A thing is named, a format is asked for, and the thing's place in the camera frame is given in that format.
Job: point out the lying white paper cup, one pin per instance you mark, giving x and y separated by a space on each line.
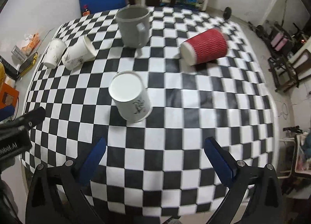
82 51

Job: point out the long black box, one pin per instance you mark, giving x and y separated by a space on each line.
9 69

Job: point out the checkered tablecloth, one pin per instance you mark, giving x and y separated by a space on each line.
155 167

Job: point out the black pouch with strap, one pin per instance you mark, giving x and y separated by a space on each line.
27 65

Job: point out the pile of blue clothes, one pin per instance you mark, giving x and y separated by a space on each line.
303 153

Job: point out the orange box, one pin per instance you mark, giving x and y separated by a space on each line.
8 96

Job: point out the orange snack bag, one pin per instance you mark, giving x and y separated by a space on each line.
32 42

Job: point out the upright white paper cup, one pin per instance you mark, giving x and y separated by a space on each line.
54 53

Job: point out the dark sauce bottle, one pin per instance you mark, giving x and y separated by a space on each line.
86 10

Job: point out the red ribbed paper cup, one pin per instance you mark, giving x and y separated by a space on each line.
204 47

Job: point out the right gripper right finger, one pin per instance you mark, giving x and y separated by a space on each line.
265 203

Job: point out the grey mug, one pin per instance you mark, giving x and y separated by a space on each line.
134 25

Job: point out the white bird-print paper cup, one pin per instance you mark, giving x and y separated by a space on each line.
130 96

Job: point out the side wooden chair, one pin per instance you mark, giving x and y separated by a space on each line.
287 75

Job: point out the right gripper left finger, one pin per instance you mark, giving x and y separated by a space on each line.
55 194

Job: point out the yellow plastic bag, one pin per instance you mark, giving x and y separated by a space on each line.
2 75

